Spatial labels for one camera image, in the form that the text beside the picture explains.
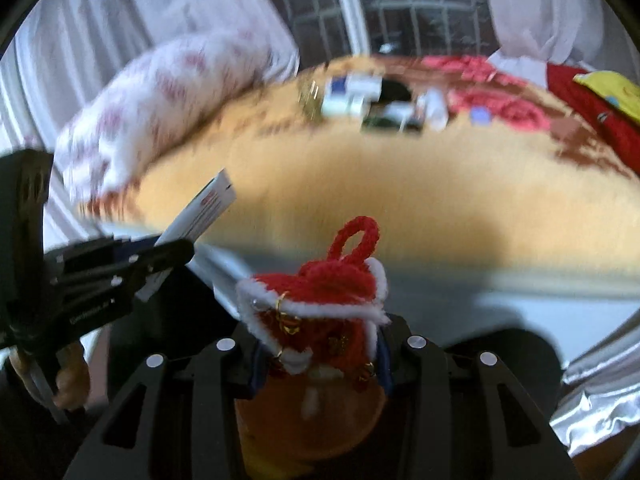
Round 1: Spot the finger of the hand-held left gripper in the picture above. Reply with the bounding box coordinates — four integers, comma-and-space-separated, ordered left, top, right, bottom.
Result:
45, 234, 161, 273
52, 238, 196, 335

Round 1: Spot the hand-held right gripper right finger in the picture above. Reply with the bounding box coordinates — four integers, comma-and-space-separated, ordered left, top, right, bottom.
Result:
375, 314, 581, 480

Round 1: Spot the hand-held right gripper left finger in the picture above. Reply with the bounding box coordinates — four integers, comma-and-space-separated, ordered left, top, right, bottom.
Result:
62, 327, 267, 480

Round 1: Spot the white paper card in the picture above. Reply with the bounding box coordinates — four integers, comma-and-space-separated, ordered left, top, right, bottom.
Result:
134, 169, 237, 303

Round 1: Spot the grey plastic bin bag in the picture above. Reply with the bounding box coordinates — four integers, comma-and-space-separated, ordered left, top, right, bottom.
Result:
195, 245, 640, 461

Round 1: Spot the red knitted ornament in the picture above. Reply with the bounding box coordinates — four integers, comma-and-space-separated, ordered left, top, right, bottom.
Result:
236, 216, 392, 392

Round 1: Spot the person's left hand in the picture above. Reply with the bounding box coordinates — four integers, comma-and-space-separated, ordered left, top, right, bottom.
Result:
9, 341, 92, 411

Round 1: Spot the orange round object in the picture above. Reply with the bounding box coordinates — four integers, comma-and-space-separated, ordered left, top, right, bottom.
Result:
234, 375, 389, 463

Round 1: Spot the white pink floral pillow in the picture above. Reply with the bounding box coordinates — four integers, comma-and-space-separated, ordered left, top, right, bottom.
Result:
52, 30, 301, 211

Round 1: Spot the beige floral blanket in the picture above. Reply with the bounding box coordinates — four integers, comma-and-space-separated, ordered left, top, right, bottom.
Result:
80, 55, 640, 281

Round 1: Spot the small gold item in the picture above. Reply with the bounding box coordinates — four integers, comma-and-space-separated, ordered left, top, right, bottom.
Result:
299, 79, 322, 117

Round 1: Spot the white sheer curtain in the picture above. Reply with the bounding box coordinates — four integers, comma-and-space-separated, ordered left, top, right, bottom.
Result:
0, 0, 301, 253
475, 0, 636, 86

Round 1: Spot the white box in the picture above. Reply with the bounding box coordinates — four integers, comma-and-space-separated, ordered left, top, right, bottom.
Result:
321, 75, 382, 119

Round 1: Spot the white bottle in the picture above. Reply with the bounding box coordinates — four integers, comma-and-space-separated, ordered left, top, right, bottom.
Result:
424, 87, 451, 132

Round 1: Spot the red cloth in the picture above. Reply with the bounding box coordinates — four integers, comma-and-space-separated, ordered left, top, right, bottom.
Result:
545, 62, 640, 178

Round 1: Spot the yellow cloth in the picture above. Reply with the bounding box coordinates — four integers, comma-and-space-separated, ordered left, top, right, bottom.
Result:
572, 70, 640, 126

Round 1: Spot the window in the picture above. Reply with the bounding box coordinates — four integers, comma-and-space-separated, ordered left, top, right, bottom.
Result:
250, 0, 501, 68

